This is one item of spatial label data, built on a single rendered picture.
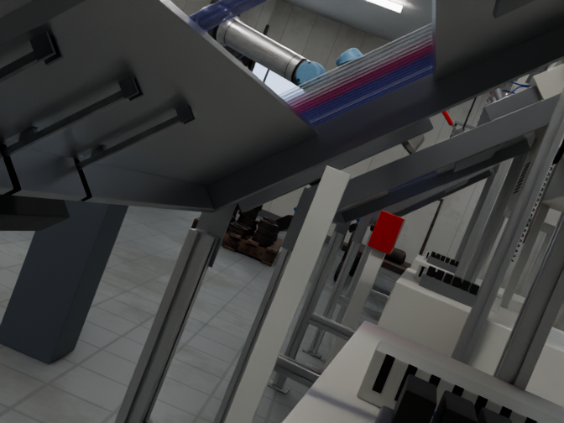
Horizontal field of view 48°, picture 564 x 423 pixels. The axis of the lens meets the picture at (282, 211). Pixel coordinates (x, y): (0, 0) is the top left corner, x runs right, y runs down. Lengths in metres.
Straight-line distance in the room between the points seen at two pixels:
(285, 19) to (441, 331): 8.91
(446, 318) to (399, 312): 0.12
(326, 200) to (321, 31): 8.85
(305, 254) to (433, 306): 0.40
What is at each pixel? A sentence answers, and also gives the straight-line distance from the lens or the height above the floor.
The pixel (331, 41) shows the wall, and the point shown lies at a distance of 10.23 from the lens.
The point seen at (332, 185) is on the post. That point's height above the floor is 0.79.
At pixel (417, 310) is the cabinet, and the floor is 0.57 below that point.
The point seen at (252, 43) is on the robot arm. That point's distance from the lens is 1.81.
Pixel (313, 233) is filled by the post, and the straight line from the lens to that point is 1.48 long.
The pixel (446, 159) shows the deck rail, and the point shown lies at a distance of 1.70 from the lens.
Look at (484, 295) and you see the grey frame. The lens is 1.66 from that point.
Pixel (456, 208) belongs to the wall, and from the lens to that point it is 10.11.
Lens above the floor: 0.78
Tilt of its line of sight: 3 degrees down
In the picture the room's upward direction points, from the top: 22 degrees clockwise
